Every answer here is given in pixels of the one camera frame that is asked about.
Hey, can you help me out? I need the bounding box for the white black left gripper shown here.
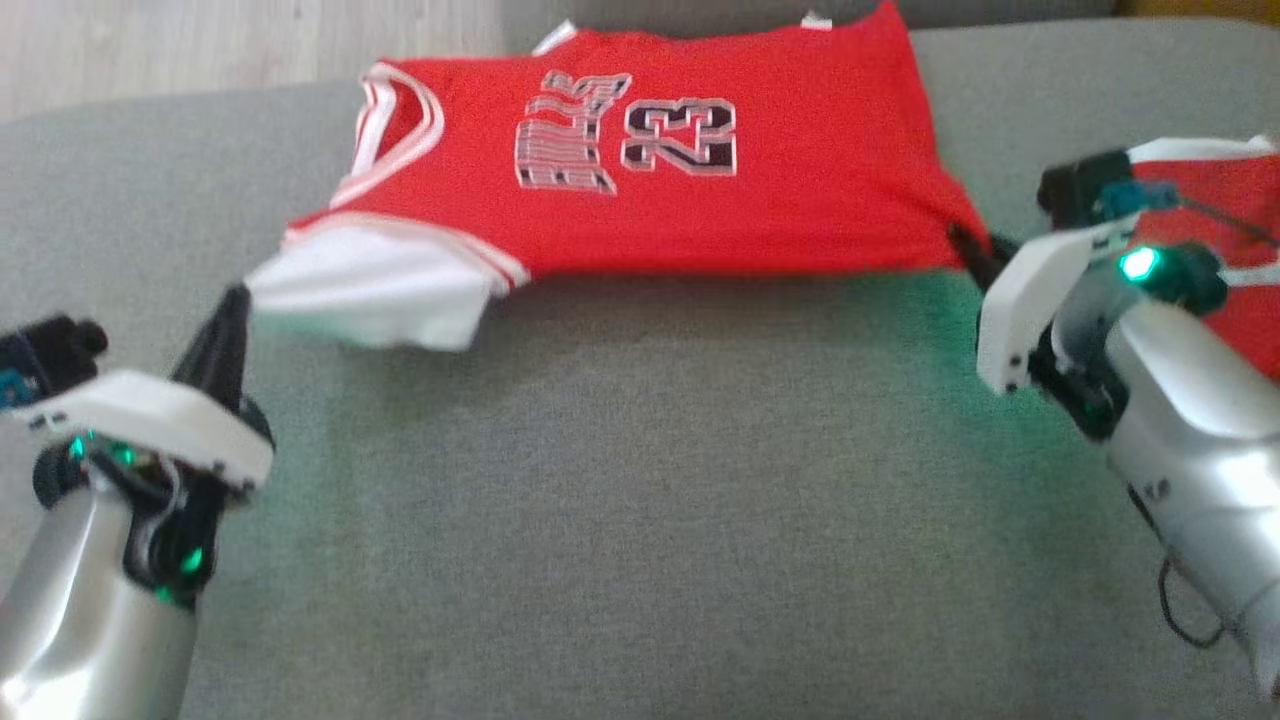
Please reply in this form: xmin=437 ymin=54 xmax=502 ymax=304
xmin=20 ymin=286 xmax=276 ymax=607

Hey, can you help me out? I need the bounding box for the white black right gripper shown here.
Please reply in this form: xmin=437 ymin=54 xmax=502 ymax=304
xmin=946 ymin=214 xmax=1142 ymax=442

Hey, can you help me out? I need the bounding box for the red basketball jersey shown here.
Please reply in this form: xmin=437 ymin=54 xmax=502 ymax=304
xmin=243 ymin=0 xmax=993 ymax=353

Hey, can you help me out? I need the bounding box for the red shorts white trim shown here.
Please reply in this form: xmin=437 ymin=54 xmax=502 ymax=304
xmin=1128 ymin=135 xmax=1280 ymax=383

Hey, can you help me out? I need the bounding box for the grey sofa seat cushion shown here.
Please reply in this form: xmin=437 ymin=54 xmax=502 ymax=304
xmin=500 ymin=0 xmax=1117 ymax=31

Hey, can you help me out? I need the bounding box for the large yellow sofa backrest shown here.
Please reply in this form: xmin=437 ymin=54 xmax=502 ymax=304
xmin=1115 ymin=0 xmax=1280 ymax=26

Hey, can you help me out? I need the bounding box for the large grey sofa seat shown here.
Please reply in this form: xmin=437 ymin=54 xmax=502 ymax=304
xmin=0 ymin=15 xmax=1280 ymax=720

